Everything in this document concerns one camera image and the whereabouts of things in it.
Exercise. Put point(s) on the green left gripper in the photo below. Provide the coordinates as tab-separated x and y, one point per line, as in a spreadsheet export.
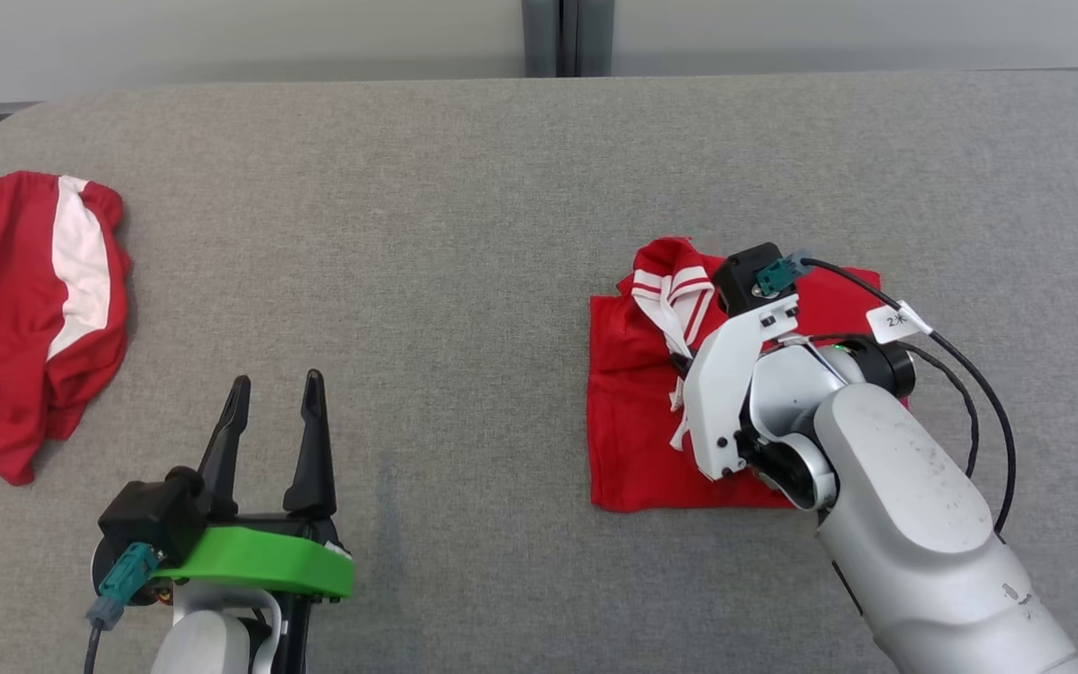
258	562

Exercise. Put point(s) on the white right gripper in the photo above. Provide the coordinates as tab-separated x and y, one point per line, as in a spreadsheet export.
721	393

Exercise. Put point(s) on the red white striped shirt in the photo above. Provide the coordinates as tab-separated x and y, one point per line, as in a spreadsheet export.
633	421

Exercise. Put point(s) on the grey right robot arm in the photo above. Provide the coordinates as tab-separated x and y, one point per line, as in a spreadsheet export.
913	524

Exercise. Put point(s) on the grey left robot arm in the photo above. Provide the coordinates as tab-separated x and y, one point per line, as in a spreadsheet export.
211	637

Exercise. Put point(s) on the grey fabric sofa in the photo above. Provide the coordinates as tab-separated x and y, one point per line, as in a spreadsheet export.
427	281

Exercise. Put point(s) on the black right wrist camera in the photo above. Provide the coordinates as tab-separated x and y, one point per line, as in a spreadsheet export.
740	276

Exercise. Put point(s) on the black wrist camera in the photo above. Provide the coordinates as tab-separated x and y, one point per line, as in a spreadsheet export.
151	515
740	276

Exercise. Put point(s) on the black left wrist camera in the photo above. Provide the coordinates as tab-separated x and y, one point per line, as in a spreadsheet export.
151	515

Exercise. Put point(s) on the grey vertical wall post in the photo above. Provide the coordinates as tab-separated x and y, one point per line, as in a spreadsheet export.
567	37

